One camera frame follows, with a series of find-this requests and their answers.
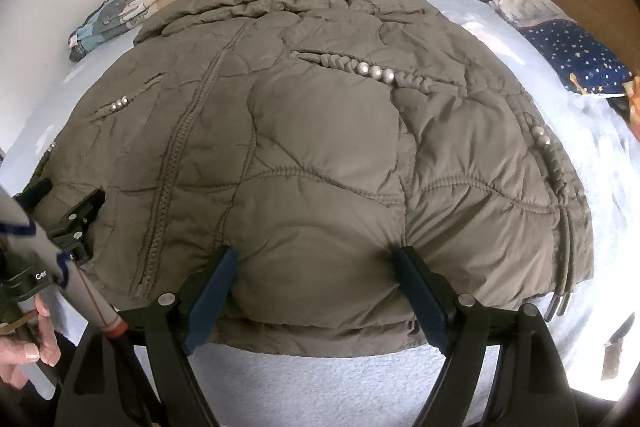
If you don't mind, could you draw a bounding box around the white stick with orange tip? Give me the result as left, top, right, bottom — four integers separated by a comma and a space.
0, 187, 126, 341

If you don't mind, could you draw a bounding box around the orange crumpled cloth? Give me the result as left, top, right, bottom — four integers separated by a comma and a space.
622, 76, 640, 128

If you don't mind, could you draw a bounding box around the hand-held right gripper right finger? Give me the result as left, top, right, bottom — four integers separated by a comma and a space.
395, 246, 581, 427

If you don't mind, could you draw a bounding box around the navy star patchwork pillow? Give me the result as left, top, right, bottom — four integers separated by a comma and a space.
487, 0, 637, 98

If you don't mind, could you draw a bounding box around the person's left hand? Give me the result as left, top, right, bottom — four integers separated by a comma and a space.
0, 294, 61, 390

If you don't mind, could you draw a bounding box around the olive quilted hooded jacket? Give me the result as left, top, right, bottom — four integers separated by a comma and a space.
32, 0, 595, 355

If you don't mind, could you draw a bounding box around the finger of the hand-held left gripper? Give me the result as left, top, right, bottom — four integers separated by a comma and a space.
46, 188, 107, 259
11, 179, 54, 214

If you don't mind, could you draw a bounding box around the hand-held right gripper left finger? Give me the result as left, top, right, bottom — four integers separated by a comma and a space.
54, 246, 240, 427

